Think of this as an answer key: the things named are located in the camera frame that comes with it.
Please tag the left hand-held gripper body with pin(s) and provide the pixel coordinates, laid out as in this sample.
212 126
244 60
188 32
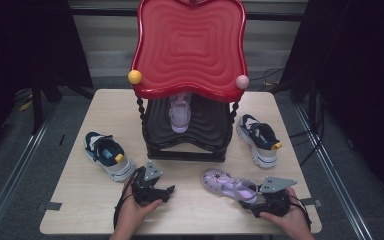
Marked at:
146 186

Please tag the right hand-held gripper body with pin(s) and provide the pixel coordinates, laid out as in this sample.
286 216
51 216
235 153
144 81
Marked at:
275 200

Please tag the navy and white sneaker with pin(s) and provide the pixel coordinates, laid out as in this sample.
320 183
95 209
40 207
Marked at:
260 136
108 153

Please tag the person's right hand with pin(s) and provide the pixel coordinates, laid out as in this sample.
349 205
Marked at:
291 218

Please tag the person's left hand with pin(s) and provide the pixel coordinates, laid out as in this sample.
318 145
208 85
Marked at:
131 215

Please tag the grey tape strip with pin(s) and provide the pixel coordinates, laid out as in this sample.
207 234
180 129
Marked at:
311 202
51 206

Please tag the metal stand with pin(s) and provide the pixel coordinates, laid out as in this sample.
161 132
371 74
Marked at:
36 106

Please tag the dark curtain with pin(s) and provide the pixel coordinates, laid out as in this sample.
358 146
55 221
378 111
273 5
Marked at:
23 43
356 83

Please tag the small yellow object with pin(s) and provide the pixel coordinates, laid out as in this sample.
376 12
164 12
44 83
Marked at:
25 106

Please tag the metal floor rail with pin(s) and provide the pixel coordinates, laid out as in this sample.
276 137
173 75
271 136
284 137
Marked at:
16 166
333 173

